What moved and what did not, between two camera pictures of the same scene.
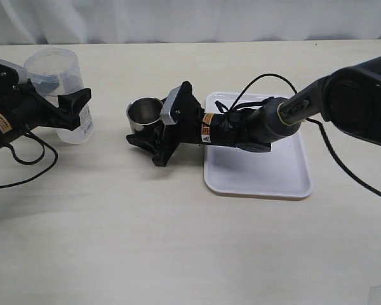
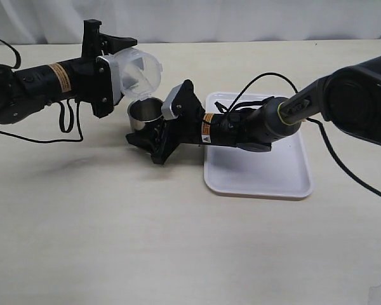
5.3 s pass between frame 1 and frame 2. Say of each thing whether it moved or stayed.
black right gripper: stayed
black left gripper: moved
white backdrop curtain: stayed
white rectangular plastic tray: stayed
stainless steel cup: stayed
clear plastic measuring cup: moved
